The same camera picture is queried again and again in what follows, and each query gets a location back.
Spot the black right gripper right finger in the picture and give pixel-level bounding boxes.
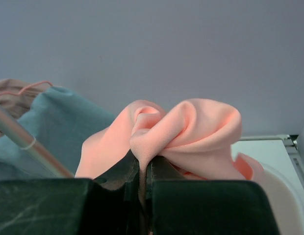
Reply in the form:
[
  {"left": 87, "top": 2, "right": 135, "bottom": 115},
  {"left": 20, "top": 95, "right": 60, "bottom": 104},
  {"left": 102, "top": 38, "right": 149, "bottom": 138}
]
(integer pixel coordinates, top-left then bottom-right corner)
[{"left": 148, "top": 156, "right": 280, "bottom": 235}]

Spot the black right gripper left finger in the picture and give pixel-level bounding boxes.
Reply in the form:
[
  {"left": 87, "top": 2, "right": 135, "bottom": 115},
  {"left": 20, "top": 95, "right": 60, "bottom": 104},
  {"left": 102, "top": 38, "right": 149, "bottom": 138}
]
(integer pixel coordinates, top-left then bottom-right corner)
[{"left": 0, "top": 152, "right": 140, "bottom": 235}]

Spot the salmon orange skirt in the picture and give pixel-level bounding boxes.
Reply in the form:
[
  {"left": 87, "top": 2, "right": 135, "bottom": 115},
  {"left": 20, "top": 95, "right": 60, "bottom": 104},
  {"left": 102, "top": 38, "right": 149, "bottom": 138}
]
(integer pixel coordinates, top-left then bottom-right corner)
[{"left": 75, "top": 97, "right": 265, "bottom": 182}]

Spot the blue denim garment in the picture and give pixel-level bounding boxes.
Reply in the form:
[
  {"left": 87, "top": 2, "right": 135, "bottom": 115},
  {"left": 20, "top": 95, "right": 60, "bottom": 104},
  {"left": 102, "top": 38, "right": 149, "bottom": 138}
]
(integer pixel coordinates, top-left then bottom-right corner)
[{"left": 0, "top": 87, "right": 115, "bottom": 181}]

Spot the dusty pink pleated skirt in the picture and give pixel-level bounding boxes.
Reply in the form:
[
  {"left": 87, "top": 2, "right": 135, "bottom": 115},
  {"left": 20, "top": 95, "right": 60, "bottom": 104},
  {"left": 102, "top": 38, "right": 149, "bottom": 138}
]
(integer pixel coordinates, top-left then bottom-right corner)
[{"left": 0, "top": 78, "right": 54, "bottom": 138}]

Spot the pink wire hanger of denim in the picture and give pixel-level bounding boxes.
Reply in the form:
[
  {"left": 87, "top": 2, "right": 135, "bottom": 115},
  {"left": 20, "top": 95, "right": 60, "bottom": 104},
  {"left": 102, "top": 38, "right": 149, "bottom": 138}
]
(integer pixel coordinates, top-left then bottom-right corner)
[{"left": 0, "top": 80, "right": 53, "bottom": 96}]

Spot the white plastic basket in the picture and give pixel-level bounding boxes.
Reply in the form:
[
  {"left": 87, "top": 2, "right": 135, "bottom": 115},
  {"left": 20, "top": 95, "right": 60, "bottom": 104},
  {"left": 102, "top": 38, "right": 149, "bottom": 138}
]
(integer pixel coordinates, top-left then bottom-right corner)
[{"left": 260, "top": 164, "right": 304, "bottom": 235}]

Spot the white clothes rack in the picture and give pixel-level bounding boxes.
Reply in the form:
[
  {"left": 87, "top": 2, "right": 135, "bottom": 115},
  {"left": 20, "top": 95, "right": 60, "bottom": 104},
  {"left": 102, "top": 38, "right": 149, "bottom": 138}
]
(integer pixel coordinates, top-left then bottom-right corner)
[{"left": 0, "top": 106, "right": 74, "bottom": 178}]

